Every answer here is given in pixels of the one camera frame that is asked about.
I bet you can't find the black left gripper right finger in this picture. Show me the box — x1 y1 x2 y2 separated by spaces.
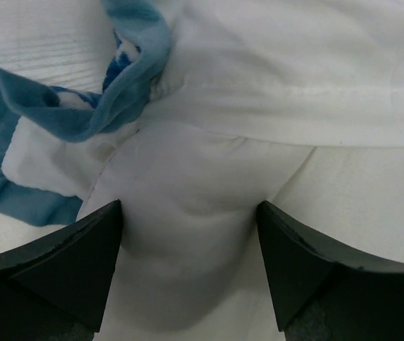
256 202 404 341

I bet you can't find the blue patterned pillowcase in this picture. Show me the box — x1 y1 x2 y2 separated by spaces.
0 1 171 227

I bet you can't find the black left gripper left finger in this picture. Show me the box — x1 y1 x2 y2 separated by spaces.
0 201 122 340

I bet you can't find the white pillow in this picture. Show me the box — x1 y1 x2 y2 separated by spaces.
0 1 404 340

